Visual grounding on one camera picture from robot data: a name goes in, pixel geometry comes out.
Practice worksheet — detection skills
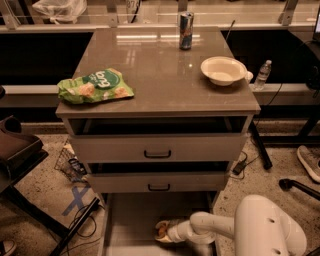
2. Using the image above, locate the black chair leg base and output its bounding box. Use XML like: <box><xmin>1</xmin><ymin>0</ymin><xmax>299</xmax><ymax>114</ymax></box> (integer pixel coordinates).
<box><xmin>278</xmin><ymin>179</ymin><xmax>320</xmax><ymax>201</ymax></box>

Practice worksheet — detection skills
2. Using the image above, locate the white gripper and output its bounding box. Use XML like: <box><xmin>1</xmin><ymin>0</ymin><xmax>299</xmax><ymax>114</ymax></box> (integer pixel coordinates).
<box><xmin>155</xmin><ymin>219</ymin><xmax>193</xmax><ymax>244</ymax></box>

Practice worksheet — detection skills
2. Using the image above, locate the grey drawer cabinet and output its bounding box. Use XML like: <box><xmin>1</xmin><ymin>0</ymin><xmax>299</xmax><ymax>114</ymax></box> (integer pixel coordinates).
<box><xmin>55</xmin><ymin>27</ymin><xmax>261</xmax><ymax>256</ymax></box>

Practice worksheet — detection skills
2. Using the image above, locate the green chip bag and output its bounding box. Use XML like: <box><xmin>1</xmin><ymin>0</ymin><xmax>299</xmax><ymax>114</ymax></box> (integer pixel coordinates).
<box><xmin>57</xmin><ymin>68</ymin><xmax>134</xmax><ymax>104</ymax></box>

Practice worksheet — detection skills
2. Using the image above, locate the middle drawer with black handle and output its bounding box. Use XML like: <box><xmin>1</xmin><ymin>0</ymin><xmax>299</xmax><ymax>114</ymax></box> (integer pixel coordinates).
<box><xmin>88</xmin><ymin>172</ymin><xmax>227</xmax><ymax>193</ymax></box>

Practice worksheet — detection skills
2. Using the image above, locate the grey sneaker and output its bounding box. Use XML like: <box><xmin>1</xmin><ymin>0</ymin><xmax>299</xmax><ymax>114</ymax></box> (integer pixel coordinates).
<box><xmin>297</xmin><ymin>145</ymin><xmax>320</xmax><ymax>183</ymax></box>

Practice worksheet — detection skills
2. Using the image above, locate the drawer with black handle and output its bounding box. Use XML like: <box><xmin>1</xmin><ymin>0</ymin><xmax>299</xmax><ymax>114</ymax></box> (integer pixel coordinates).
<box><xmin>88</xmin><ymin>172</ymin><xmax>227</xmax><ymax>193</ymax></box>
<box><xmin>69</xmin><ymin>134</ymin><xmax>247</xmax><ymax>163</ymax></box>

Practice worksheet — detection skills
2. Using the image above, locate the open bottom drawer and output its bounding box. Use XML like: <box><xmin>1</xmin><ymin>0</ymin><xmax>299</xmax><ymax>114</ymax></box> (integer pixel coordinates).
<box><xmin>98</xmin><ymin>192</ymin><xmax>215</xmax><ymax>256</ymax></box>

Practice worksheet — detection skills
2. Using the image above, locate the energy drink can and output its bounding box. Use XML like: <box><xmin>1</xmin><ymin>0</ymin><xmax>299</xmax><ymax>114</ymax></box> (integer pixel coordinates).
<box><xmin>179</xmin><ymin>11</ymin><xmax>194</xmax><ymax>50</ymax></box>

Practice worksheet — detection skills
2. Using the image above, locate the wire basket on floor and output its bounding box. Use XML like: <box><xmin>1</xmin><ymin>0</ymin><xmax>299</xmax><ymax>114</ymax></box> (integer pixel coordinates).
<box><xmin>54</xmin><ymin>141</ymin><xmax>87</xmax><ymax>183</ymax></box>

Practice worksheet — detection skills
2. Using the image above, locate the orange fruit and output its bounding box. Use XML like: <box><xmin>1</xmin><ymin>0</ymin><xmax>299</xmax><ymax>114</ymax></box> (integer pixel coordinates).
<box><xmin>158</xmin><ymin>224</ymin><xmax>167</xmax><ymax>238</ymax></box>

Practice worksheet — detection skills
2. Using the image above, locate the white bowl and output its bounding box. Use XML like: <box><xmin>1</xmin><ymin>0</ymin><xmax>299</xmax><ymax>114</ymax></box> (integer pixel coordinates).
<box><xmin>200</xmin><ymin>56</ymin><xmax>247</xmax><ymax>86</ymax></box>

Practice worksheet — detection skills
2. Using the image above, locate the white plastic bag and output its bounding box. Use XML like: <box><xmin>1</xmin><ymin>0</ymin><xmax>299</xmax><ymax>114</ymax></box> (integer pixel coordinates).
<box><xmin>32</xmin><ymin>0</ymin><xmax>87</xmax><ymax>24</ymax></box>

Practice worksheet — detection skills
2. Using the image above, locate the top drawer with black handle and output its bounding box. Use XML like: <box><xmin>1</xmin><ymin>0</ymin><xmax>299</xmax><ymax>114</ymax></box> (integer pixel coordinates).
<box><xmin>69</xmin><ymin>134</ymin><xmax>247</xmax><ymax>163</ymax></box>

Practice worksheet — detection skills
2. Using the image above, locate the clear plastic water bottle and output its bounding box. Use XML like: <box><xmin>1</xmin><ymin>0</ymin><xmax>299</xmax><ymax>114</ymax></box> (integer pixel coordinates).
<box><xmin>253</xmin><ymin>60</ymin><xmax>272</xmax><ymax>91</ymax></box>

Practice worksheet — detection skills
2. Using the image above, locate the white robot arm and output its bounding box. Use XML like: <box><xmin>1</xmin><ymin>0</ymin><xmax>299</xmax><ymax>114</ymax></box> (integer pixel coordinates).
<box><xmin>155</xmin><ymin>195</ymin><xmax>307</xmax><ymax>256</ymax></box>

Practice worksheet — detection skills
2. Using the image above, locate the black power adapter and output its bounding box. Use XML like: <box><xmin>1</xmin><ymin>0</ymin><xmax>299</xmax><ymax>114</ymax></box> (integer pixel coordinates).
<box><xmin>232</xmin><ymin>161</ymin><xmax>246</xmax><ymax>175</ymax></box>

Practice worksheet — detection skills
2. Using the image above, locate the black stand leg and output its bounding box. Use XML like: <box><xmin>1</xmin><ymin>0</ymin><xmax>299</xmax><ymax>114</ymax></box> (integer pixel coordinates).
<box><xmin>249</xmin><ymin>122</ymin><xmax>273</xmax><ymax>170</ymax></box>

